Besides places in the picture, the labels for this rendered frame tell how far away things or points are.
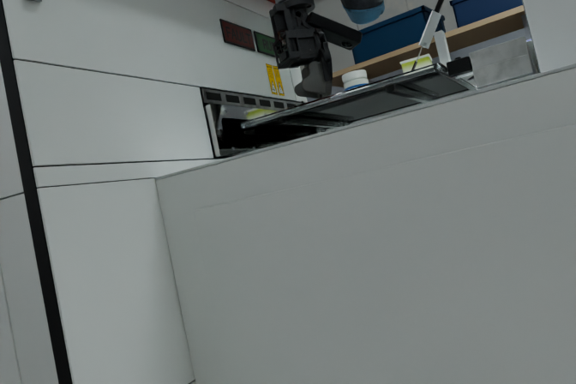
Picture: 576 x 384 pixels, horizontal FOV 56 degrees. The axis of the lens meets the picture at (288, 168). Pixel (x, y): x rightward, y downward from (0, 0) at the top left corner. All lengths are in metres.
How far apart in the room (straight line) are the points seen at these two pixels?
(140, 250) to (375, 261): 0.32
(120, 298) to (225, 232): 0.16
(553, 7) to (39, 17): 0.61
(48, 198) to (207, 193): 0.21
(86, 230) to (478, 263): 0.47
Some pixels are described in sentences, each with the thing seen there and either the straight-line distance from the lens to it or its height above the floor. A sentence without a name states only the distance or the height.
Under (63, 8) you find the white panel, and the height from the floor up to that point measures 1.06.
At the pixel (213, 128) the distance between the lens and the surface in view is 0.97.
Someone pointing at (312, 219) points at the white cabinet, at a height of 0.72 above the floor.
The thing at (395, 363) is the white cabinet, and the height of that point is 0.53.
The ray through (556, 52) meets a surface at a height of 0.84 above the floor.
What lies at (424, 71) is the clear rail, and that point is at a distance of 0.87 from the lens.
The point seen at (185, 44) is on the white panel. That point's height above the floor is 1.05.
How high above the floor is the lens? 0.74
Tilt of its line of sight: 4 degrees up
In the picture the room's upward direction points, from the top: 12 degrees counter-clockwise
